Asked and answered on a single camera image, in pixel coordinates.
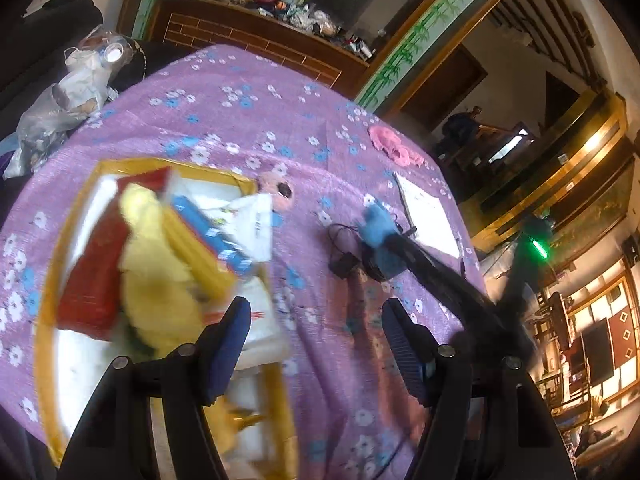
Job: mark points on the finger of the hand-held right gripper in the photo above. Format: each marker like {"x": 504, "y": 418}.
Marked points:
{"x": 430, "y": 265}

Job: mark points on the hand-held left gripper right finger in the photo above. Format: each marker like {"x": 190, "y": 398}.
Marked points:
{"x": 405, "y": 350}

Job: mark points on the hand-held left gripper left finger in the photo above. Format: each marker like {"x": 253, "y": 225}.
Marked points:
{"x": 230, "y": 345}

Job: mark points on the white packet red print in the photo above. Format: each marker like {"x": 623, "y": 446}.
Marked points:
{"x": 265, "y": 330}
{"x": 257, "y": 225}

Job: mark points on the blue fluffy plush item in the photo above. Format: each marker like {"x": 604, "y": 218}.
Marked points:
{"x": 377, "y": 230}

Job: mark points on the yellow plush toy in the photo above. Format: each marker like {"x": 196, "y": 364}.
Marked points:
{"x": 150, "y": 270}

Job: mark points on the blue box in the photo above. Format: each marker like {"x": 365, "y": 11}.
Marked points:
{"x": 195, "y": 215}

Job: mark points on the white foam box yellow tape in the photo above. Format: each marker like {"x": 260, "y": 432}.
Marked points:
{"x": 85, "y": 360}

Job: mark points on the white paper sheet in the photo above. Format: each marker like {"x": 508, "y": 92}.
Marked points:
{"x": 425, "y": 210}

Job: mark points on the black television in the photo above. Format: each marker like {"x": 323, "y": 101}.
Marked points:
{"x": 596, "y": 350}

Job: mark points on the pale pink plush black spot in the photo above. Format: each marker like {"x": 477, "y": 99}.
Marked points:
{"x": 272, "y": 184}

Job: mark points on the purple floral tablecloth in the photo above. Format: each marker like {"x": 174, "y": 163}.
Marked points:
{"x": 250, "y": 125}

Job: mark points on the crumpled clear plastic bag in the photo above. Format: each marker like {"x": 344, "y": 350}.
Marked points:
{"x": 45, "y": 115}

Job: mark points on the wooden brick-pattern counter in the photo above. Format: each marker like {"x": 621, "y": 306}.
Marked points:
{"x": 240, "y": 35}

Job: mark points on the white bag with jar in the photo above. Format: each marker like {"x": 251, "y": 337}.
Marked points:
{"x": 95, "y": 57}

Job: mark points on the black sofa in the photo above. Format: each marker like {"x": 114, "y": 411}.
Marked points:
{"x": 40, "y": 40}

